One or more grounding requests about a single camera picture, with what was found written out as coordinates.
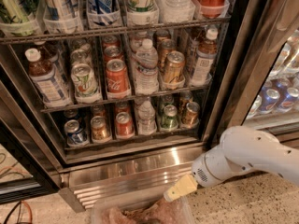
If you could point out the green soda can behind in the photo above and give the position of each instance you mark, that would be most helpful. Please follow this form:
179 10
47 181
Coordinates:
164 101

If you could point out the blue pepsi can left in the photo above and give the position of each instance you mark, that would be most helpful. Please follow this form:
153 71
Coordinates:
269 99

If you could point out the tea bottle middle left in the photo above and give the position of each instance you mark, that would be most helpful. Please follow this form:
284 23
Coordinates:
47 79

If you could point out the white green can middle front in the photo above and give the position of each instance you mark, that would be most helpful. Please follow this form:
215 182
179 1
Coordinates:
85 84

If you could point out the green soda can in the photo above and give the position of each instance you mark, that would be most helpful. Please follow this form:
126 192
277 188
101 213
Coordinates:
164 101
169 119

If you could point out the gold can middle front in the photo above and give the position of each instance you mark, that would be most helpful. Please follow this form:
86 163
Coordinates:
173 69

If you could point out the glass fridge door right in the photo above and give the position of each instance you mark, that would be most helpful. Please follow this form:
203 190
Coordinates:
279 21

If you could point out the small water bottle bottom shelf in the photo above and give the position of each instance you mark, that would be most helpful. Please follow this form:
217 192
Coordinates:
146 118

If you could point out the brown can bottom right front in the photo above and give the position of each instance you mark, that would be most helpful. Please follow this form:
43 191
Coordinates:
190 113

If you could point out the brown can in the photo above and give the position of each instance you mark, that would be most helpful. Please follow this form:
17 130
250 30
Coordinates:
190 113
184 98

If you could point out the blue white can top shelf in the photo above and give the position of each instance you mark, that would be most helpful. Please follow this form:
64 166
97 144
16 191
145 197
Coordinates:
103 13

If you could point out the silver blue can top shelf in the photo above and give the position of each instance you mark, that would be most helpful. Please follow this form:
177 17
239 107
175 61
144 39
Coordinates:
62 16

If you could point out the water bottle middle shelf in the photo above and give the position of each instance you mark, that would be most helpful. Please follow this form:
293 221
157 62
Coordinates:
146 68

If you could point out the gold can bottom front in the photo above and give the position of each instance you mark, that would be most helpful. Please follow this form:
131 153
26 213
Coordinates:
100 129

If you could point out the clear plastic food container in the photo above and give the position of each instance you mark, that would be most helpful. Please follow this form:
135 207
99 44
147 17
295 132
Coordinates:
147 206

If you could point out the blue pepsi can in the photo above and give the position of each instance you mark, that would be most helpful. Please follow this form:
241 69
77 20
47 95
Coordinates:
269 99
287 100

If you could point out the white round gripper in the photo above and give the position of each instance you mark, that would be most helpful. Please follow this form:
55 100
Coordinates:
203 169

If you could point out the green can top left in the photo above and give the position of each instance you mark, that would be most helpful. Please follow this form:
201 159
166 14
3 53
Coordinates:
19 17

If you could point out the blue can bottom front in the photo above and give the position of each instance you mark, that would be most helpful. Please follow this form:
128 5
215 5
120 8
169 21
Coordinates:
75 134

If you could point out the gold can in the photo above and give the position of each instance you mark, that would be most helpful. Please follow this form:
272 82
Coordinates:
173 69
164 48
100 129
99 110

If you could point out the white green can top shelf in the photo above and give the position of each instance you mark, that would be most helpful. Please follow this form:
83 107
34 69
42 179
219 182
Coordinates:
142 12

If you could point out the green soda can front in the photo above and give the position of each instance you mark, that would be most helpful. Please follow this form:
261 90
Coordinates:
169 119

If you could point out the steel fridge base grille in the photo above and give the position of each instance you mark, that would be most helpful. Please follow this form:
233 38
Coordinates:
145 172

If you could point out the red can bottom rear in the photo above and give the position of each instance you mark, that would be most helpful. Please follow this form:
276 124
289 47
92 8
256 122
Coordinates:
122 106

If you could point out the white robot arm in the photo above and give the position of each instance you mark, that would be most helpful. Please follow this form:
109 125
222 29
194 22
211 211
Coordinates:
242 150

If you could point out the red can bottom front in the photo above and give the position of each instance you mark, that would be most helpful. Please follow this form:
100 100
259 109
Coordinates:
124 125

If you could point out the blue can bottom rear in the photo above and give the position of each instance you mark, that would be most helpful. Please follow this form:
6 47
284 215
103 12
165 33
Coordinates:
72 114

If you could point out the red cola can middle front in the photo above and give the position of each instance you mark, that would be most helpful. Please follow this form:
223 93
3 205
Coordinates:
117 76

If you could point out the tea bottle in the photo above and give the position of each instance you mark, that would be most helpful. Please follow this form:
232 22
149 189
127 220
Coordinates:
204 58
47 79

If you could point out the gold can bottom rear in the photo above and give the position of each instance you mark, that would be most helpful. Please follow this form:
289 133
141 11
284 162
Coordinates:
99 110

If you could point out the blue pepsi can right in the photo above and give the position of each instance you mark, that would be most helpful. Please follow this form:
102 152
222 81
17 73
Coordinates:
287 100

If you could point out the brown can bottom right rear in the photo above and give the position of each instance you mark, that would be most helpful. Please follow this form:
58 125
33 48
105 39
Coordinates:
184 98

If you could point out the tea bottle middle right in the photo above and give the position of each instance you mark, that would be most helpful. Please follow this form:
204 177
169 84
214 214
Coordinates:
204 58

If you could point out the water bottle top shelf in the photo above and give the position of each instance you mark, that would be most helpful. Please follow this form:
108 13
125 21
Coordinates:
175 11

